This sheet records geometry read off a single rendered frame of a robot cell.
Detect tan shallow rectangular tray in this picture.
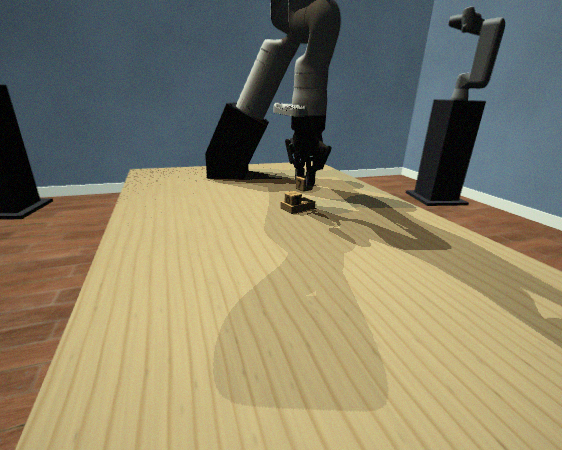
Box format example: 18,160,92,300
280,197,315,214

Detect tan wooden cube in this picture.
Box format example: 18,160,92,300
296,175,313,192
284,191,302,206

